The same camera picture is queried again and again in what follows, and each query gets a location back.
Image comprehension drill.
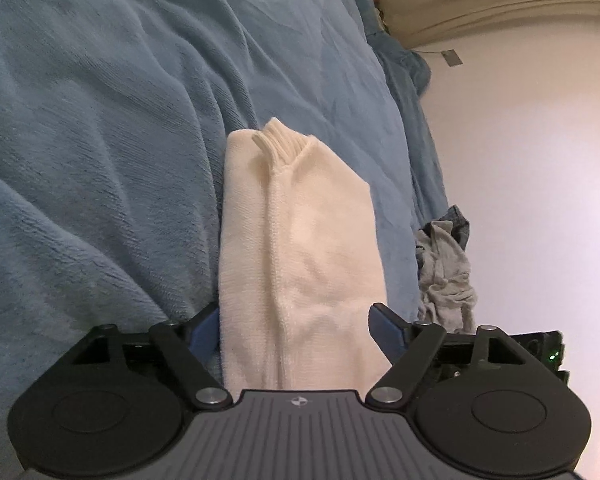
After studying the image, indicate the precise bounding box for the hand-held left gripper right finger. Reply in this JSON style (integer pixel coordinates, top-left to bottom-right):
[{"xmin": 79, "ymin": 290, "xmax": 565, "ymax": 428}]
[{"xmin": 367, "ymin": 302, "xmax": 531, "ymax": 410}]

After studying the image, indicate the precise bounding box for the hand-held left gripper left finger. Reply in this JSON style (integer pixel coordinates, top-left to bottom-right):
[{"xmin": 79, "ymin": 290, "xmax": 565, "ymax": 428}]
[{"xmin": 67, "ymin": 302, "xmax": 231, "ymax": 410}]

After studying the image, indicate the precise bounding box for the grey sweater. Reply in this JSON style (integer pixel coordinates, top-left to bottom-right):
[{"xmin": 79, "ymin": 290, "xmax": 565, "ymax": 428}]
[{"xmin": 414, "ymin": 220, "xmax": 478, "ymax": 333}]

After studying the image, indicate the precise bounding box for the dark patterned pillow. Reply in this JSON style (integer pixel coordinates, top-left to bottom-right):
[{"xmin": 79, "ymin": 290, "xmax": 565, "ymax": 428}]
[{"xmin": 367, "ymin": 0, "xmax": 388, "ymax": 31}]

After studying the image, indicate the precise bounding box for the blue fleece blanket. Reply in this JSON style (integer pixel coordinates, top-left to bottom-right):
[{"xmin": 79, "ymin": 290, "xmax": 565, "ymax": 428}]
[{"xmin": 0, "ymin": 0, "xmax": 448, "ymax": 461}]

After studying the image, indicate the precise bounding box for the cream knit vest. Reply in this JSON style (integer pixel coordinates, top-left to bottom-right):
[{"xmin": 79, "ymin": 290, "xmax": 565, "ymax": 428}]
[{"xmin": 219, "ymin": 116, "xmax": 406, "ymax": 391}]

